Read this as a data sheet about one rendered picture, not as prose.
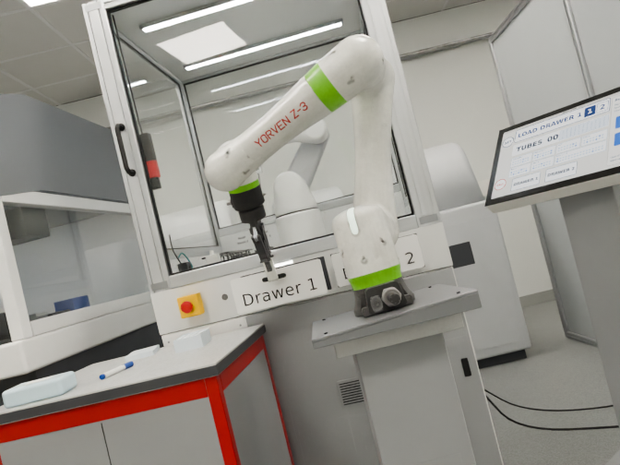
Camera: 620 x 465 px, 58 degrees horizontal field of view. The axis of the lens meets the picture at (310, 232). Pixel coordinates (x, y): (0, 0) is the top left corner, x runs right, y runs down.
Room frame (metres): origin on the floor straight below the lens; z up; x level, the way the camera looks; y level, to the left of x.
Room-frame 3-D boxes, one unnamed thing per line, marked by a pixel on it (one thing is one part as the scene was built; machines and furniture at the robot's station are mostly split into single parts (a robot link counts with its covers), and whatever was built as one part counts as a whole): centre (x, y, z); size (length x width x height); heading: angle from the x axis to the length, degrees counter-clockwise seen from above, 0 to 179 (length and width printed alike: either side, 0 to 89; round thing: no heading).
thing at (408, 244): (1.83, -0.19, 0.87); 0.29 x 0.02 x 0.11; 84
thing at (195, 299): (1.88, 0.45, 0.88); 0.07 x 0.05 x 0.07; 84
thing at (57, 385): (1.41, 0.76, 0.78); 0.15 x 0.10 x 0.04; 91
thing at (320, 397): (2.34, 0.02, 0.40); 1.03 x 0.95 x 0.80; 84
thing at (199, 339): (1.70, 0.42, 0.78); 0.12 x 0.08 x 0.04; 179
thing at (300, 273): (1.73, 0.14, 0.87); 0.29 x 0.02 x 0.11; 84
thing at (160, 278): (2.34, 0.03, 1.47); 1.02 x 0.95 x 1.04; 84
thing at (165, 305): (2.34, 0.03, 0.87); 1.02 x 0.95 x 0.14; 84
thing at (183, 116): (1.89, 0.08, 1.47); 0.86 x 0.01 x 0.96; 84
